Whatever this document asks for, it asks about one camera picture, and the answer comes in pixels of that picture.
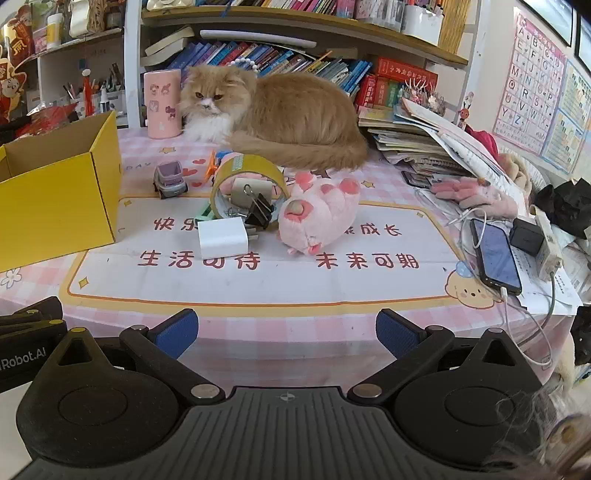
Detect purple grey toy car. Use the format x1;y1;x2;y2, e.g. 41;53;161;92
153;161;189;200

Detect white lying books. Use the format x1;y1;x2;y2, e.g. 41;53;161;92
141;27;197;68

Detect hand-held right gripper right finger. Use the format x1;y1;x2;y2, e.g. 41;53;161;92
347;308;542;402

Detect row of colourful books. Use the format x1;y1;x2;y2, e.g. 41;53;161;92
259;0;402;24

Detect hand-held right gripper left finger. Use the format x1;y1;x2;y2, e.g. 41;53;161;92
46;308;227;402

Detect white paper sheets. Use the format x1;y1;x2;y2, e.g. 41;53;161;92
517;249;585;315

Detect black charger adapter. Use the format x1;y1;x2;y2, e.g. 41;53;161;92
509;218;546;257

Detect white charger plug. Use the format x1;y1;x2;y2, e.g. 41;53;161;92
198;217;250;260

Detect printed white desk mat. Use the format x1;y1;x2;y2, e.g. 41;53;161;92
60;196;502;319

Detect stack of magazines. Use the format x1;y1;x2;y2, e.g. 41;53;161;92
358;97;513;185

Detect row of blue books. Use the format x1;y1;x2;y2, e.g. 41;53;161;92
166;41;372;95

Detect white jar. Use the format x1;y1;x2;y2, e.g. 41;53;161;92
46;14;64;47

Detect blue and yellow wall poster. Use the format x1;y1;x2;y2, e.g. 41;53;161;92
540;60;591;174

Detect pink checked tablecloth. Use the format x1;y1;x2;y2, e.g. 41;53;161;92
0;127;573;388

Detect alphabet wall poster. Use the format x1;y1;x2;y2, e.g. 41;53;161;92
492;11;568;155

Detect white power strip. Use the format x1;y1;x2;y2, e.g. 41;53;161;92
531;208;564;280

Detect yellow cardboard box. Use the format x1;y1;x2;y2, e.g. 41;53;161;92
0;110;123;274

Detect wooden bookshelf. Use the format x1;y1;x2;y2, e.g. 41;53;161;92
124;0;485;130

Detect pink plush glove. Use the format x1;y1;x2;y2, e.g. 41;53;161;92
430;178;518;217

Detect white side shelf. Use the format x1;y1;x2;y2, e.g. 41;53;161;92
0;0;139;130

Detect pink carton box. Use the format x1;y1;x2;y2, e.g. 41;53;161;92
143;69;182;139

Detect red paper figure decoration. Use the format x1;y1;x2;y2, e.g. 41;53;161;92
0;18;37;121

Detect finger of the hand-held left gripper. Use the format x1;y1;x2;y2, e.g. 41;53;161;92
13;296;64;320
0;316;66;340

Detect pen holders with pens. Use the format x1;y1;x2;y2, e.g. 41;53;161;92
62;65;125;116

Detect white charging cable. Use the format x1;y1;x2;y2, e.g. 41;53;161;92
501;272;557;370

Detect orange and white cat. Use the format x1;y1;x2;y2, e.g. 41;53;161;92
178;65;370;171

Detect black binder clip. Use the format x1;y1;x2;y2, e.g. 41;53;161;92
240;184;275;230

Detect black smartphone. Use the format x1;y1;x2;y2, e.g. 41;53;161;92
470;218;522;296

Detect yellow tape roll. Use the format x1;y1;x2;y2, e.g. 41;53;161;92
210;154;289;232

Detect red thick dictionary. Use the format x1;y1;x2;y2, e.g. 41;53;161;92
373;58;438;85

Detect white bead string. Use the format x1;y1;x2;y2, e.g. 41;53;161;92
225;57;260;75

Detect sparkly hair ornament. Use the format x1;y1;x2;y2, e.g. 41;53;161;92
402;76;446;116

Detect black cloth bundle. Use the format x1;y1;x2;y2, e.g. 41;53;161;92
536;178;591;241

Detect white pen pot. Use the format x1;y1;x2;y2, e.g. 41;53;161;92
402;4;445;47

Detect orange and blue clip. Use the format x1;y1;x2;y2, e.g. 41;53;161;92
203;150;234;178

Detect red and white figure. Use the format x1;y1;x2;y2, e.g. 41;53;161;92
79;69;95;116

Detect red cloth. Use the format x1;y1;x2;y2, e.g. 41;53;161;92
464;124;502;158

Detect cream ribbon roll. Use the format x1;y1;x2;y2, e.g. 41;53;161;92
69;0;93;33

